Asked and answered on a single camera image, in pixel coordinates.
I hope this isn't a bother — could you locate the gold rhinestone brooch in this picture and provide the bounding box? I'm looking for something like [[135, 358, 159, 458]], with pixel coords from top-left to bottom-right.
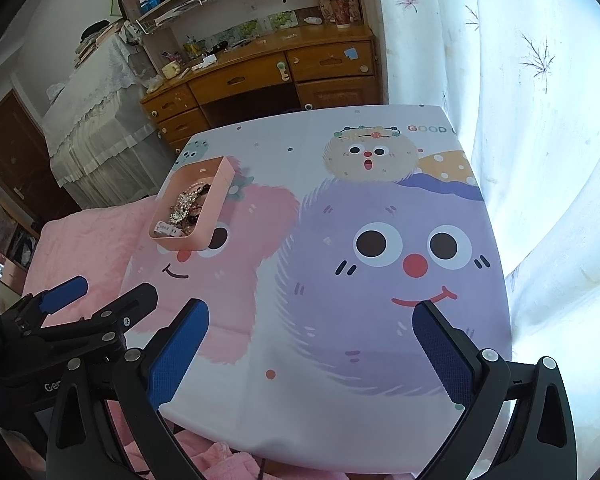
[[167, 192, 196, 224]]

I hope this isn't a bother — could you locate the white lace furniture cover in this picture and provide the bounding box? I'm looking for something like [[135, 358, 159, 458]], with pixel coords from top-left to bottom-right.
[[42, 22, 173, 211]]

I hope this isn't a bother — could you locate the pink fluffy blanket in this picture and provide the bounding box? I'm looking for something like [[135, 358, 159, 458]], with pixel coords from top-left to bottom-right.
[[22, 200, 261, 480]]

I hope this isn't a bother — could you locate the wooden desk with drawers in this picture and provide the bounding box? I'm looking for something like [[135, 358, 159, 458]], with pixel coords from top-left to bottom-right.
[[140, 25, 383, 156]]

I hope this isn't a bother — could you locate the pink plastic box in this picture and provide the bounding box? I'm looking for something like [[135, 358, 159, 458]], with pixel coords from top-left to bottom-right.
[[149, 156, 238, 252]]

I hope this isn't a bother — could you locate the black hat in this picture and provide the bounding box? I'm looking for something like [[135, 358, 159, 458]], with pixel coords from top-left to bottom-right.
[[81, 20, 112, 41]]

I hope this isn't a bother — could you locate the cartoon printed tablecloth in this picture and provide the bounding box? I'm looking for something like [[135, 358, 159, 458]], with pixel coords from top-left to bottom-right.
[[120, 104, 511, 480]]

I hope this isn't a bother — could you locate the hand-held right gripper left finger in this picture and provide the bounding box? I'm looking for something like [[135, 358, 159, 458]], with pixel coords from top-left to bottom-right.
[[45, 298, 211, 480]]

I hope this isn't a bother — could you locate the red paper cup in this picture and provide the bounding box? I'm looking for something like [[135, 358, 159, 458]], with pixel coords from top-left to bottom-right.
[[328, 0, 352, 29]]

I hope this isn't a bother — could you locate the white floral curtain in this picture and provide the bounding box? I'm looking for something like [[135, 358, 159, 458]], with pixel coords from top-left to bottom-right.
[[375, 0, 600, 480]]

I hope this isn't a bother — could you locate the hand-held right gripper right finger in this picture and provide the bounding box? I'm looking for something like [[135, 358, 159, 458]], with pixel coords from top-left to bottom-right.
[[412, 299, 578, 480]]

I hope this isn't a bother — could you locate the white wire rack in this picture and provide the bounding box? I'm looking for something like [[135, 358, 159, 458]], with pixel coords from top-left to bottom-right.
[[135, 0, 216, 33]]

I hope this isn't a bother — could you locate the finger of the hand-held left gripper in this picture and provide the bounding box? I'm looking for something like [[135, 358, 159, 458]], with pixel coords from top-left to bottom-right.
[[2, 276, 90, 332], [81, 282, 159, 342]]

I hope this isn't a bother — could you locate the stack of books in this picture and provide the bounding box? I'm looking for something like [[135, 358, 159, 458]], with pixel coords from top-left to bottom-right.
[[75, 22, 126, 68]]

